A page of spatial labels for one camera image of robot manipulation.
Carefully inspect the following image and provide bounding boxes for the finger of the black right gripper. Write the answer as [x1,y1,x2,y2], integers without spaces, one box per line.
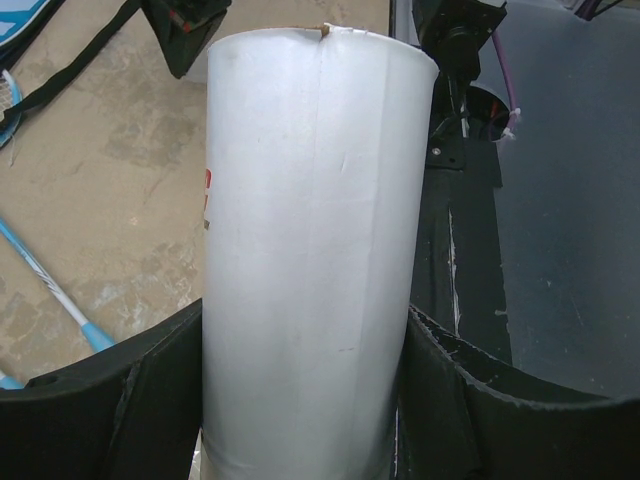
[141,0,232,79]

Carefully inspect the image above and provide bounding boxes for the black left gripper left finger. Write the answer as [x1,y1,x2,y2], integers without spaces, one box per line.
[1,301,202,479]

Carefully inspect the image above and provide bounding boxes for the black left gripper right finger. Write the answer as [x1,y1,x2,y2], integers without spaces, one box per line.
[397,308,639,479]

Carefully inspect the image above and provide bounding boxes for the white shuttlecock tube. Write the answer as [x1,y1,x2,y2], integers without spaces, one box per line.
[202,25,439,479]

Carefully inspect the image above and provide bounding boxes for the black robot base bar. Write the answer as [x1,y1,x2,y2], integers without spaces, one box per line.
[389,1,512,363]

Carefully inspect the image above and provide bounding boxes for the blue badminton racket left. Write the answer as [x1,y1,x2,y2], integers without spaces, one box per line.
[1,219,116,353]

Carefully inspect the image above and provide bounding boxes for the blue badminton racket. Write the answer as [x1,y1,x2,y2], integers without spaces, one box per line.
[1,69,22,390]
[1,219,116,353]

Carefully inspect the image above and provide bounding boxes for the blue badminton racket right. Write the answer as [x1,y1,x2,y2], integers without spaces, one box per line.
[1,69,22,390]

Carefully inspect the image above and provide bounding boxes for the blue sport racket bag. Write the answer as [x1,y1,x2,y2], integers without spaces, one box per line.
[9,1,140,119]

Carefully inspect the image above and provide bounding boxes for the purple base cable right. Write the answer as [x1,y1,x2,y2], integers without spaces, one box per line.
[489,29,524,144]

